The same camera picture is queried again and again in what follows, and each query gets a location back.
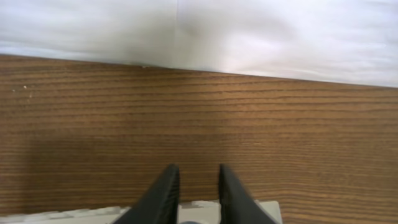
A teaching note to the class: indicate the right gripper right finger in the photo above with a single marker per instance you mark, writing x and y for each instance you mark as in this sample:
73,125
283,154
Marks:
234,205

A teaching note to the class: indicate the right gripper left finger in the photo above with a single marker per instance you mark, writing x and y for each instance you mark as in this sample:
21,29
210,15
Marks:
161,202

